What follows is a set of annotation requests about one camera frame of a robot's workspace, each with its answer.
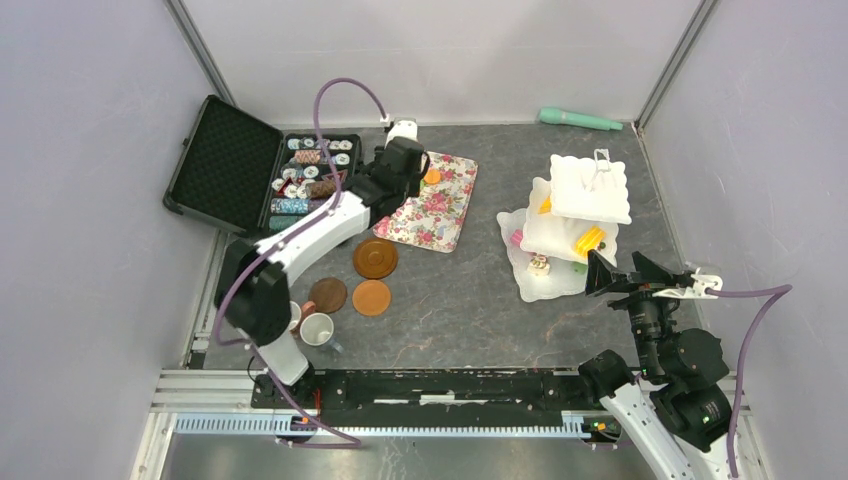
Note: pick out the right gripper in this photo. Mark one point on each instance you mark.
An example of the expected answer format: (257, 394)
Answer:
(648, 271)

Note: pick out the green cake piece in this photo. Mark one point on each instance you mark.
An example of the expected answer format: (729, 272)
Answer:
(579, 268)

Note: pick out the yellow cube cake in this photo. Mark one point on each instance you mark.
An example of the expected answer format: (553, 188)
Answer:
(592, 239)

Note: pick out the white three-tier cake stand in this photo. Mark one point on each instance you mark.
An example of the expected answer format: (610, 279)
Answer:
(585, 192)

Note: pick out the white decorated cake slice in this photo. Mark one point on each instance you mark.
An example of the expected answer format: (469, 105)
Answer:
(539, 265)

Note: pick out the yellow wedge cake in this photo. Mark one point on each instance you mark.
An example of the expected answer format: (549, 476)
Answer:
(545, 206)

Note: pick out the pink cake with cherry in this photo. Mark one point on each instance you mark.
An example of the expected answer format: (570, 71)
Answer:
(516, 237)

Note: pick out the orange macaron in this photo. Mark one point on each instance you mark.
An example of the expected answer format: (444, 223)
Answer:
(432, 177)

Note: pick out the large brown saucer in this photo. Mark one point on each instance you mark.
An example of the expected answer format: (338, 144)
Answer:
(375, 258)

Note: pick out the orange-brown saucer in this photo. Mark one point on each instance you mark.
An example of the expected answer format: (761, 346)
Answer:
(371, 298)

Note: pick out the white cup grey handle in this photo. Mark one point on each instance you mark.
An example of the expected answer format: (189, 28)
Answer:
(318, 330)

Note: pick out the white cup pink handle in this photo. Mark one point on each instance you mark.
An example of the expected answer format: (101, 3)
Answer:
(299, 312)

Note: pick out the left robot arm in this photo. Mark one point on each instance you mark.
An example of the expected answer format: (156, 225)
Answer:
(252, 293)

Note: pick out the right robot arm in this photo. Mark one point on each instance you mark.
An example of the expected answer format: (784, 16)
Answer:
(672, 409)

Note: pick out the mint green rolling pin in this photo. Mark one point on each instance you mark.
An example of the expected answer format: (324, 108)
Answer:
(555, 116)

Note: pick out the floral serving tray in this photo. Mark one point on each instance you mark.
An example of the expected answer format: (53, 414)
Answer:
(434, 219)

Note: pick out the dark brown saucer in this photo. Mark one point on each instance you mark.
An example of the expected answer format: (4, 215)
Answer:
(328, 295)

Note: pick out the black poker chip case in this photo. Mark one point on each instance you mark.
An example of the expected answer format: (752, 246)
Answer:
(247, 178)

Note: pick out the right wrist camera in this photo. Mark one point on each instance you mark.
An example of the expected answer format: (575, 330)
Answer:
(700, 283)

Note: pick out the black mounting rail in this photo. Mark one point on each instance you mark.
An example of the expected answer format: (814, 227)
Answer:
(445, 398)

